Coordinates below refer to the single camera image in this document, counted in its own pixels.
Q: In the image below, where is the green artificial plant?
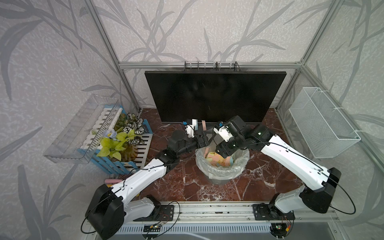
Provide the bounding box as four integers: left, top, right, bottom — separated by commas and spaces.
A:
97, 113, 145, 162

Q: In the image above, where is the black wire rack behind monitor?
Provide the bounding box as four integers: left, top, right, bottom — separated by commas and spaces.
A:
183, 62, 242, 72

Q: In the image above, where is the clear plastic tray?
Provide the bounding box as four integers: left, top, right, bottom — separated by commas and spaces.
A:
43, 94, 121, 164

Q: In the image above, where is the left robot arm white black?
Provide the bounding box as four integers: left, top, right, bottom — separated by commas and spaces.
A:
85, 130, 216, 240

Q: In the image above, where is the blue white wooden crate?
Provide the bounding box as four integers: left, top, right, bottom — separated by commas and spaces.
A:
77, 106, 153, 175

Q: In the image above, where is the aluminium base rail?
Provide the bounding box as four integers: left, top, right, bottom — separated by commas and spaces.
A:
125, 201, 340, 225

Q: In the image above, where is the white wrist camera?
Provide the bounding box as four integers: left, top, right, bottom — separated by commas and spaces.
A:
214, 122, 236, 142
183, 122, 195, 138

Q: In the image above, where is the pink sticky note bottom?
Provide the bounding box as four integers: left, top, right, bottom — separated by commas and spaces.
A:
202, 120, 207, 131

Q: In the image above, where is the pile of discarded sticky notes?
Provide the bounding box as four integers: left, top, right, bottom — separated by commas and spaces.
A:
203, 148, 235, 167

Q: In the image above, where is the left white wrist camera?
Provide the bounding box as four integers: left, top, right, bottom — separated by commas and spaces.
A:
183, 122, 195, 138

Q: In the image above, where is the black flat monitor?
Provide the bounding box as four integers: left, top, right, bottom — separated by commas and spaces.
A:
145, 71, 287, 123

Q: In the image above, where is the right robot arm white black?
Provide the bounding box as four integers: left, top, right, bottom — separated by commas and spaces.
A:
213, 116, 341, 220

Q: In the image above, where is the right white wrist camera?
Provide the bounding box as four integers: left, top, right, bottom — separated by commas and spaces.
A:
214, 122, 236, 142

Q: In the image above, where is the white wire mesh basket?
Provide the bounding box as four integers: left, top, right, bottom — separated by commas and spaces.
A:
289, 87, 361, 159

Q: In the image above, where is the small green circuit board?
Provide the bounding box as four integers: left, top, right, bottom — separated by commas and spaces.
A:
143, 225, 162, 233

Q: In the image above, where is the yellow purple tool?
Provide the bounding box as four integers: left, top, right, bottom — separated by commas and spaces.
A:
105, 179, 123, 187

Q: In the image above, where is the grey bin with plastic bag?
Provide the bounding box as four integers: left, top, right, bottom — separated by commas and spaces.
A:
195, 143, 250, 185

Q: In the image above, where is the round black connector with wires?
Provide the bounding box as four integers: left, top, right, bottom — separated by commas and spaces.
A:
270, 223, 291, 240

